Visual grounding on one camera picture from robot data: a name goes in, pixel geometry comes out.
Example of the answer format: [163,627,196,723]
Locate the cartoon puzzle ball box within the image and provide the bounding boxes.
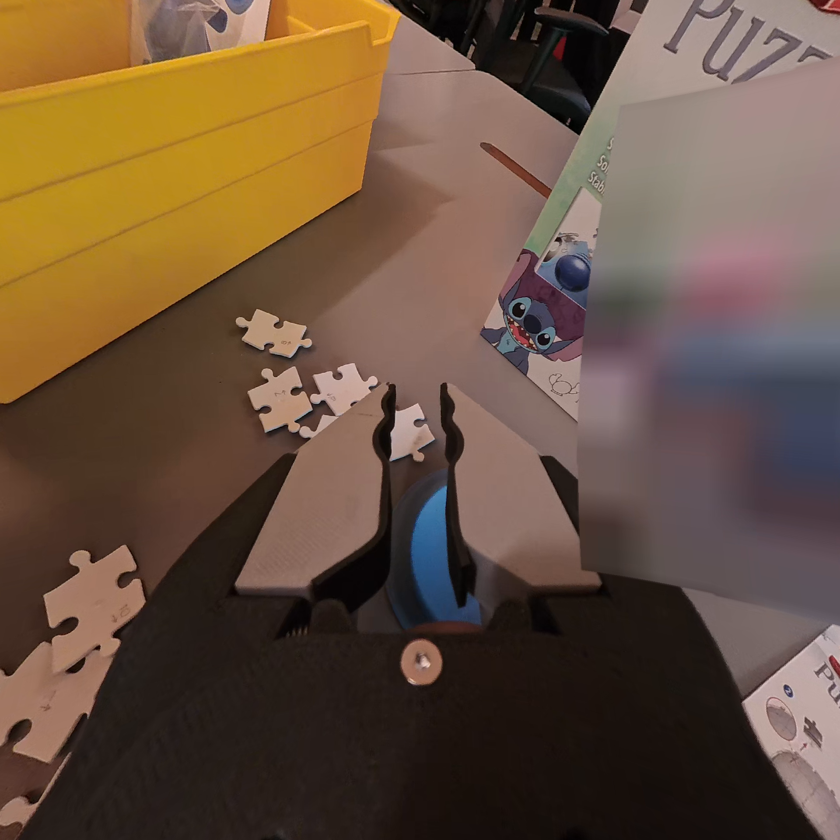
[480,0,840,424]

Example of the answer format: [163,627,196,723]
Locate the blue plastic puzzle stand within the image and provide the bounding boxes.
[386,476,487,627]

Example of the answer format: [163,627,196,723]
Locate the white instruction leaflet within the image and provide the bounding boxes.
[742,623,840,840]

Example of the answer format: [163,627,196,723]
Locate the yellow plastic bin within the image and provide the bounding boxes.
[0,0,401,404]

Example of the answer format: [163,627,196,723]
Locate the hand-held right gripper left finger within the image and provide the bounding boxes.
[234,382,396,614]

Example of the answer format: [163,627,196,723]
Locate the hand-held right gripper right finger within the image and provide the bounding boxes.
[440,382,605,609]

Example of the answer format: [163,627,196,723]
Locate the black office chair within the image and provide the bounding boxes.
[525,0,614,132]

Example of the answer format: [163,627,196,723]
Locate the clear plastic bag blue parts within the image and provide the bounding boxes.
[130,0,273,67]

